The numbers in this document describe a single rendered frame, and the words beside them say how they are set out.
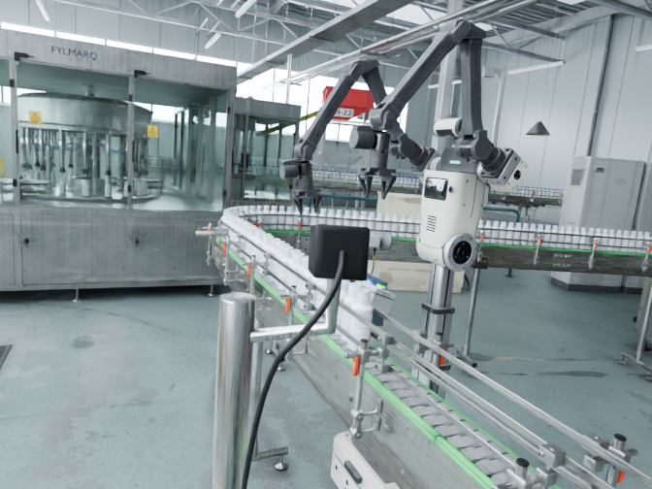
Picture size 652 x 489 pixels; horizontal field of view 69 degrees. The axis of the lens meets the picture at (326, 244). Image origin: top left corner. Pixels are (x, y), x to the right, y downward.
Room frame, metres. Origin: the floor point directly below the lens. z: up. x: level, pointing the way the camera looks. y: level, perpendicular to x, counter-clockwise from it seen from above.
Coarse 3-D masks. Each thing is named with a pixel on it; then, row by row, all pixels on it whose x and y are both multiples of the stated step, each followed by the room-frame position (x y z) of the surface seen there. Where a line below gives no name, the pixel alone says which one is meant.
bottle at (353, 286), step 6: (354, 282) 1.29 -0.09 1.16; (354, 288) 1.25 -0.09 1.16; (348, 294) 1.26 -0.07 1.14; (354, 294) 1.25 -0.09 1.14; (348, 300) 1.25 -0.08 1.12; (354, 300) 1.25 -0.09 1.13; (348, 306) 1.25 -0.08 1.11; (342, 312) 1.26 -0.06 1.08; (342, 318) 1.26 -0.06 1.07; (348, 318) 1.24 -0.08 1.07; (342, 324) 1.26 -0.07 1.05; (348, 324) 1.24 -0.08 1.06; (342, 336) 1.25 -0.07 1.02
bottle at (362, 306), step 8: (360, 288) 1.23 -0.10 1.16; (360, 296) 1.20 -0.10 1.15; (368, 296) 1.20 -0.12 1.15; (352, 304) 1.22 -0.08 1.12; (360, 304) 1.20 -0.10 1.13; (368, 304) 1.20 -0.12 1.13; (360, 312) 1.19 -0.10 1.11; (368, 312) 1.19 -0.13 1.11; (352, 320) 1.20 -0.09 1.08; (352, 328) 1.19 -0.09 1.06; (360, 328) 1.19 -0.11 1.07; (368, 328) 1.19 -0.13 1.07; (352, 336) 1.19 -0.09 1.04; (360, 336) 1.19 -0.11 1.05; (368, 336) 1.20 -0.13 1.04; (352, 344) 1.19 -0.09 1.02; (368, 344) 1.20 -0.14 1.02
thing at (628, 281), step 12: (648, 168) 6.66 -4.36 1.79; (648, 180) 6.64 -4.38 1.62; (648, 192) 6.64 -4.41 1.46; (636, 204) 6.74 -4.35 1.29; (648, 204) 6.64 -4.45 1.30; (636, 216) 6.70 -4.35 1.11; (648, 216) 6.65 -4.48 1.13; (636, 228) 6.66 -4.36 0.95; (648, 228) 6.65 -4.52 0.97; (624, 276) 6.72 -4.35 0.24; (624, 288) 6.67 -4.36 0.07; (636, 288) 6.66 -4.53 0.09
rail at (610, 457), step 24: (288, 288) 1.63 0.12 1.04; (408, 360) 1.07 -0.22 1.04; (456, 360) 0.92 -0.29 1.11; (408, 384) 0.94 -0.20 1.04; (456, 384) 0.81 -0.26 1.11; (480, 408) 0.85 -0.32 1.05; (528, 408) 0.75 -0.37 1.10; (504, 432) 0.79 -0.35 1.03; (528, 432) 0.66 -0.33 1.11; (576, 432) 0.67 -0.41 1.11; (504, 456) 0.70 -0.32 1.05; (576, 480) 0.66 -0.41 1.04; (600, 480) 0.56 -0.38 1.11; (648, 480) 0.57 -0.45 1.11
